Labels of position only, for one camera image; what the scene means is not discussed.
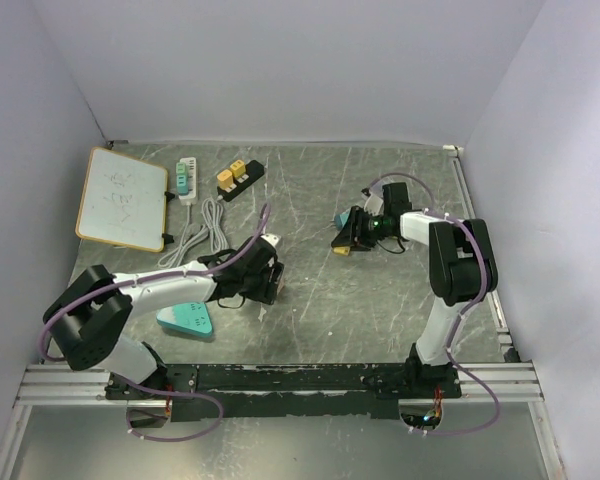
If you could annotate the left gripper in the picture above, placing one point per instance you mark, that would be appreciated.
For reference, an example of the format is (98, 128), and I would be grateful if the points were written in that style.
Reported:
(267, 293)

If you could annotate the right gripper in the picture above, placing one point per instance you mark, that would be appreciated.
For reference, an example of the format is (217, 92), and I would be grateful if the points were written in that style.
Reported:
(353, 234)

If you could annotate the teal plug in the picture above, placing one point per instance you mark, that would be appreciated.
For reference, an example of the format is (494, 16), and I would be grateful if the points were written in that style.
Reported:
(341, 219)
(182, 184)

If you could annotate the yellow plug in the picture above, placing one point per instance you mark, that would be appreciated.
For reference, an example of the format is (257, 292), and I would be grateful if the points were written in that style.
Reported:
(344, 251)
(225, 180)
(238, 169)

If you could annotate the teal triangular socket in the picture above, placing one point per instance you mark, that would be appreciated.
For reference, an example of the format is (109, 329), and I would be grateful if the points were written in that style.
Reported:
(191, 320)

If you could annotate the pink cube socket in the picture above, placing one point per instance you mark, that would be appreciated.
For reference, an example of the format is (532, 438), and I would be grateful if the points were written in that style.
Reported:
(280, 282)

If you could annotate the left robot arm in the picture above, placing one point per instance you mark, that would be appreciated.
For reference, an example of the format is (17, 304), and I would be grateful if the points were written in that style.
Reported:
(86, 322)

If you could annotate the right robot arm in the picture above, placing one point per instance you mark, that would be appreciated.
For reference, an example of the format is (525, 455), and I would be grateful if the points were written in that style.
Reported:
(461, 269)

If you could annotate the teal plug on white strip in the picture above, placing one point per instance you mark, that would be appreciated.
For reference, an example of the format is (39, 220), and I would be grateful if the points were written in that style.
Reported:
(182, 184)

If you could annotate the green plug on white strip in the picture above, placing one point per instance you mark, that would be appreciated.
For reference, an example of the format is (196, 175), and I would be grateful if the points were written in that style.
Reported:
(182, 169)

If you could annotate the black power strip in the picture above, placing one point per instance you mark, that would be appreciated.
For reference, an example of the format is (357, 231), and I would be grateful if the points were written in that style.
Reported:
(255, 171)

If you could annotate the white power strip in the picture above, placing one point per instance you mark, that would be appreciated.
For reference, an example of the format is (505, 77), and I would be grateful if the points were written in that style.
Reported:
(192, 197)

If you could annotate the black base bar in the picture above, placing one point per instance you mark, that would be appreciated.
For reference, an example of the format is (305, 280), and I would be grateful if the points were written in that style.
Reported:
(261, 391)

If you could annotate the small whiteboard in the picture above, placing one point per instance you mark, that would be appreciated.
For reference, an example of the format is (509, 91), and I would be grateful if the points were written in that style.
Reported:
(123, 202)

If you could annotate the aluminium rail frame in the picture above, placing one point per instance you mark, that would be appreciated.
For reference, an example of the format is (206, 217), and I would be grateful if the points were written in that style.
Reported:
(360, 308)

